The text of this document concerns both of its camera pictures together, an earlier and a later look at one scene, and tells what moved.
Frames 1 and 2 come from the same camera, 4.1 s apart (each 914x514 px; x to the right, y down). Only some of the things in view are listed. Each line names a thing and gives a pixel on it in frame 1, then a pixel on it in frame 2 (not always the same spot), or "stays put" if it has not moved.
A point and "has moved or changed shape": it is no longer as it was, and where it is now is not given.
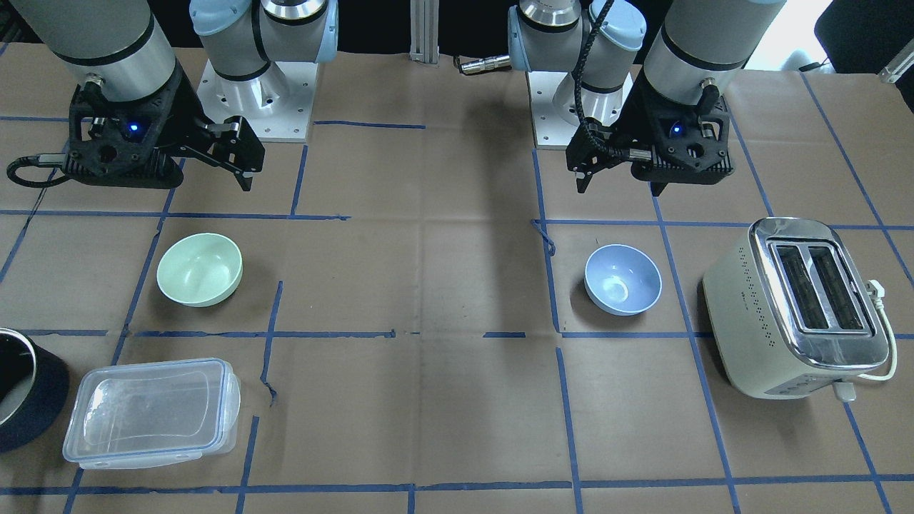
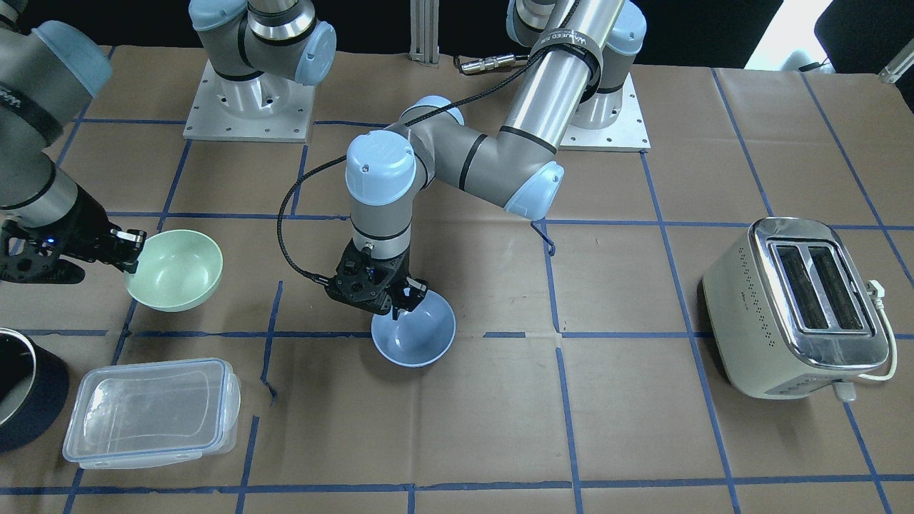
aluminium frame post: (424, 31) stays put
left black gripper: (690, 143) → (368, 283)
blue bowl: (622, 280) → (416, 338)
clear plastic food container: (152, 412) stays put
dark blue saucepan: (34, 387) stays put
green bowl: (200, 269) has moved or changed shape
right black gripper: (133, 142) → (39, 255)
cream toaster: (791, 314) stays put
